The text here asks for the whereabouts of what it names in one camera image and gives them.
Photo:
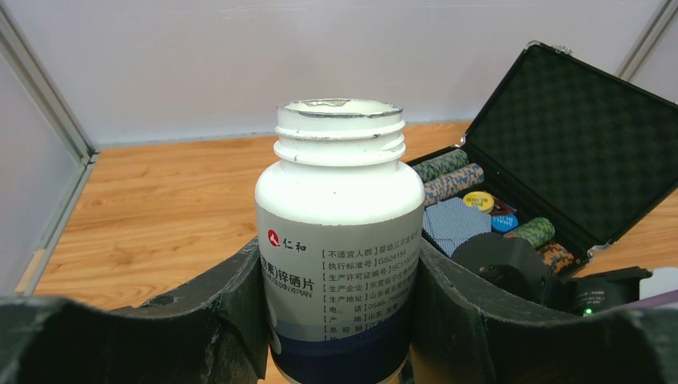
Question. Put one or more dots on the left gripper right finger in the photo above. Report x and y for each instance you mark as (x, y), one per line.
(467, 330)

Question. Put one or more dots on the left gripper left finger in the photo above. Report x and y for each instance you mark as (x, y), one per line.
(211, 329)

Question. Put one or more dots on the white pill bottle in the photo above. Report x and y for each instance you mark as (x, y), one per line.
(339, 221)

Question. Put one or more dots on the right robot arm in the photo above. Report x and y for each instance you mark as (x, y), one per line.
(514, 265)

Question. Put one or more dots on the blue playing card deck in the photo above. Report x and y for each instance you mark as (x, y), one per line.
(451, 223)

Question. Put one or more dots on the blue dealer chip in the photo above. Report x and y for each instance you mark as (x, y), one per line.
(504, 223)

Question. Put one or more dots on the brown poker chip row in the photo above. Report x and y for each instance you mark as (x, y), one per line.
(556, 257)

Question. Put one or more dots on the yellow dealer chip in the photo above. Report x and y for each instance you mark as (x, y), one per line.
(481, 200)

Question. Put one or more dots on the purple brown chip row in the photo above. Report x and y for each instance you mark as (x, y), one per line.
(447, 185)

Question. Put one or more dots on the purple green chip row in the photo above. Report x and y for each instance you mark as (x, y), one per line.
(440, 165)

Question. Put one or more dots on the black poker chip case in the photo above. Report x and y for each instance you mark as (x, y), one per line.
(564, 140)

